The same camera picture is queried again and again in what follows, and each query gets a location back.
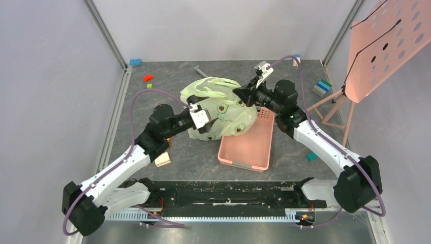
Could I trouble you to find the grey blue green brick stack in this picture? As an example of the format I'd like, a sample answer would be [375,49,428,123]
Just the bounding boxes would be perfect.
[312,79,332,97]

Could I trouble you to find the teal small block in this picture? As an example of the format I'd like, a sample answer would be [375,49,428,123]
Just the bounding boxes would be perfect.
[306,152,318,162]

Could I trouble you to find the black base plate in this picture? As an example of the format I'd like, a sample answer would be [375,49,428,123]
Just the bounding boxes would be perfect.
[139,178,327,208]

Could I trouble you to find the blue brick at wall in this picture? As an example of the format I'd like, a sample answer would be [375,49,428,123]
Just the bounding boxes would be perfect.
[129,58,142,67]

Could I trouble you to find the pink plastic basket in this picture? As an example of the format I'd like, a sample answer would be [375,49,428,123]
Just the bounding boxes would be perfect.
[218,108,275,172]

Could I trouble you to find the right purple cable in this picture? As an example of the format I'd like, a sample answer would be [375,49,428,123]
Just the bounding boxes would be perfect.
[267,55,387,229]

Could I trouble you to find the white blue small brick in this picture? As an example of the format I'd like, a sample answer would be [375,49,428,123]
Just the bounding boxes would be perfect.
[292,54,301,67]

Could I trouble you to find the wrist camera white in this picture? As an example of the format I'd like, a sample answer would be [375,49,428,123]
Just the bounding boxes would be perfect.
[254,60,274,88]
[189,104,210,130]

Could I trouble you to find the red arch block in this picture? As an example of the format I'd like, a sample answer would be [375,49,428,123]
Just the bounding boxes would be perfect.
[143,75,153,82]

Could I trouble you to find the green avocado plastic bag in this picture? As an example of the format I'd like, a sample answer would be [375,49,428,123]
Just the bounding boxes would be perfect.
[180,77,258,141]

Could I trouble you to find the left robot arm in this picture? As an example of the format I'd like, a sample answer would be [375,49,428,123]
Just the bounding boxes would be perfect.
[61,95,216,236]

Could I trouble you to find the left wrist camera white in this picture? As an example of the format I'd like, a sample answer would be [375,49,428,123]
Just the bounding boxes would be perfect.
[189,104,210,130]

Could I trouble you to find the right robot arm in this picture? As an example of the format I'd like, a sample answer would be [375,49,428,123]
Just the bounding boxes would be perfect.
[233,80,386,217]

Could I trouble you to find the white large brick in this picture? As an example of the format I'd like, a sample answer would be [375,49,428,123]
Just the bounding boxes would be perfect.
[154,152,171,167]

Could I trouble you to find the pink music stand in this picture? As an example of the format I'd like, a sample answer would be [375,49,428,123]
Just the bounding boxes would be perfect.
[308,0,430,145]

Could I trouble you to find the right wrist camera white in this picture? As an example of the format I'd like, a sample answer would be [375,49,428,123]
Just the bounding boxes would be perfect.
[254,60,274,88]

